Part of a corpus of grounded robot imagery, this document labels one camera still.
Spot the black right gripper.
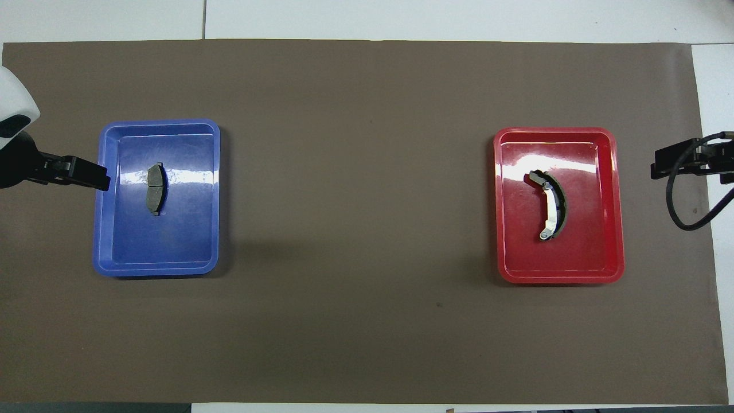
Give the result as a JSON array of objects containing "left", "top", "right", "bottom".
[{"left": 650, "top": 135, "right": 734, "bottom": 185}]

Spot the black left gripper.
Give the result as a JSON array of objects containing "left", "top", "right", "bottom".
[{"left": 0, "top": 131, "right": 111, "bottom": 192}]

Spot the dark brake pad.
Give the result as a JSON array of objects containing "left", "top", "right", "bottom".
[{"left": 143, "top": 162, "right": 167, "bottom": 216}]

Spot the curved brake shoe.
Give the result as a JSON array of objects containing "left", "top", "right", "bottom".
[{"left": 528, "top": 170, "right": 567, "bottom": 241}]

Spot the blue plastic tray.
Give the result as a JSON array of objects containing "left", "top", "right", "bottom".
[{"left": 93, "top": 119, "right": 221, "bottom": 278}]

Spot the red plastic tray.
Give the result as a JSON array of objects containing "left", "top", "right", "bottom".
[{"left": 494, "top": 127, "right": 625, "bottom": 285}]

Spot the brown table mat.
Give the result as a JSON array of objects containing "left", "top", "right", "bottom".
[{"left": 0, "top": 39, "right": 729, "bottom": 405}]

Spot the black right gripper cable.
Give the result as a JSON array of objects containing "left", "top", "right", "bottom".
[{"left": 665, "top": 131, "right": 734, "bottom": 232}]

